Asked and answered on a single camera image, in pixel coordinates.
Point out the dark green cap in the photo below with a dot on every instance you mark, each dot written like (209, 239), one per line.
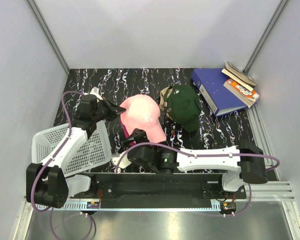
(184, 107)

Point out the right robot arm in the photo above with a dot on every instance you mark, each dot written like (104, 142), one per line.
(242, 164)

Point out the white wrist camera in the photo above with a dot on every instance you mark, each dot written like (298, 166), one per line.
(119, 163)
(95, 91)

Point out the blue binder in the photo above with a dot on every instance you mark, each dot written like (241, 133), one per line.
(223, 94)

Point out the stack of books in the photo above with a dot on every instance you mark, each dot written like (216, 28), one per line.
(240, 84)

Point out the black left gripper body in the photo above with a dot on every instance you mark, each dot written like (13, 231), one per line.
(104, 111)

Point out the white plastic basket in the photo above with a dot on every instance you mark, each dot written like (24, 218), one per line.
(94, 153)

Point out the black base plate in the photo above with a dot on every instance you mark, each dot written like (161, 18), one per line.
(155, 191)

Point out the red mesh cap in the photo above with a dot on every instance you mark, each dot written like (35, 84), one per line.
(125, 132)

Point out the pink cap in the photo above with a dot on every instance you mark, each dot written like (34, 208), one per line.
(143, 113)

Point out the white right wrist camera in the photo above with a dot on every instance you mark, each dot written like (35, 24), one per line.
(119, 163)

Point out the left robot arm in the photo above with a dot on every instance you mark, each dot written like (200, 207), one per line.
(46, 181)

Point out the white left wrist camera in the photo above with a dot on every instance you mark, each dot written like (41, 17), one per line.
(95, 91)

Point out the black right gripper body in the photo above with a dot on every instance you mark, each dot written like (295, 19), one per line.
(141, 138)

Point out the beige baseball cap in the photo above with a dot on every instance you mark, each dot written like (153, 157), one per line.
(163, 100)

